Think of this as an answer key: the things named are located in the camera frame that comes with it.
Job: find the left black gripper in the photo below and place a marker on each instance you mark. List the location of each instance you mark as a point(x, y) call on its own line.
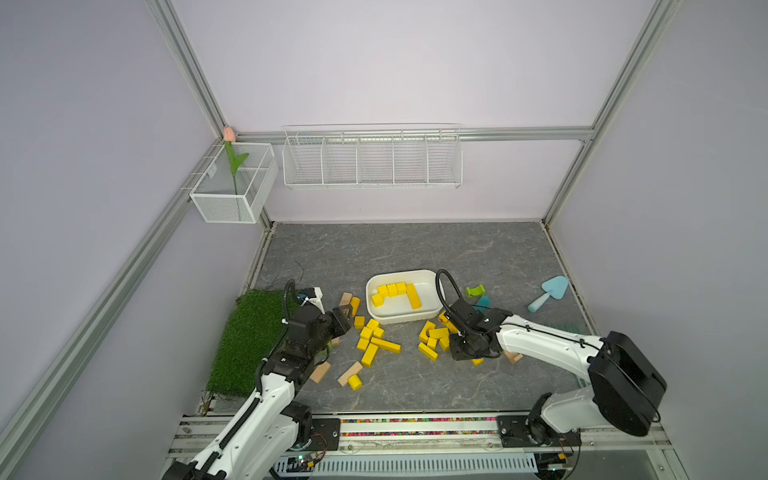
point(338, 321)

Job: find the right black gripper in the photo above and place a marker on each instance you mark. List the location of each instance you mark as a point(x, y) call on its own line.
point(455, 353)

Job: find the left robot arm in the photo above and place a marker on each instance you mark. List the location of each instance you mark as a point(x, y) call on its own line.
point(252, 414)

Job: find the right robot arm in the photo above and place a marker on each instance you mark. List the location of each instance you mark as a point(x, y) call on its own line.
point(622, 388)

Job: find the natural wood block upper left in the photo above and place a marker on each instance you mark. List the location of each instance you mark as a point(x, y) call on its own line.
point(346, 299)

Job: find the teal triangle block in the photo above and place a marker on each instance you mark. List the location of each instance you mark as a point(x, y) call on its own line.
point(483, 303)

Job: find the green arch block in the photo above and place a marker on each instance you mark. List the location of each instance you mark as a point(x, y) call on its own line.
point(476, 292)

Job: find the natural wood arch block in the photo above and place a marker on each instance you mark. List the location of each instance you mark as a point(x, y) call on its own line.
point(513, 357)

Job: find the yellow rectangular block left pile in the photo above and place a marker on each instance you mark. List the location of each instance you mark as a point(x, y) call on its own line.
point(369, 355)

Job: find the natural wood long block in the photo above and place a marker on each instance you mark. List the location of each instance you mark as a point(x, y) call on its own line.
point(355, 369)

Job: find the yellow block right pile left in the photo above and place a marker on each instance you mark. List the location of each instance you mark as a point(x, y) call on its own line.
point(428, 352)

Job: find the long yellow block left pile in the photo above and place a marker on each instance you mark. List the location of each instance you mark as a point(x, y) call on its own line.
point(386, 345)

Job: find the natural wood block lower left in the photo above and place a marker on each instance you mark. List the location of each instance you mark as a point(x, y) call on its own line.
point(320, 372)

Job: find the yellow half cylinder block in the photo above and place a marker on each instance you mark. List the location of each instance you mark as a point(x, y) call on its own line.
point(355, 382)

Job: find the white plastic bin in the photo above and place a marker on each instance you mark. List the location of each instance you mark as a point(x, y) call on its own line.
point(397, 309)

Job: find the green artificial grass mat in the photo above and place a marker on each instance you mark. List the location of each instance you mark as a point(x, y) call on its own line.
point(251, 331)

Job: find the teal toy shovel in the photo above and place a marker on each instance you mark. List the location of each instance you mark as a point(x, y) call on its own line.
point(554, 288)

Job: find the artificial pink tulip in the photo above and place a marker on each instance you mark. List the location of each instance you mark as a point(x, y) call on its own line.
point(235, 160)

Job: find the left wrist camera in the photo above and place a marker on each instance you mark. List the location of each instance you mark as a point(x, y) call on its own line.
point(310, 296)

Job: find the white wire wall rack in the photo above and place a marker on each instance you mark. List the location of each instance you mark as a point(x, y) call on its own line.
point(391, 155)

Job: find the white mesh wall basket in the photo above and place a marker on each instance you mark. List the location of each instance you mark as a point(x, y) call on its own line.
point(213, 193)

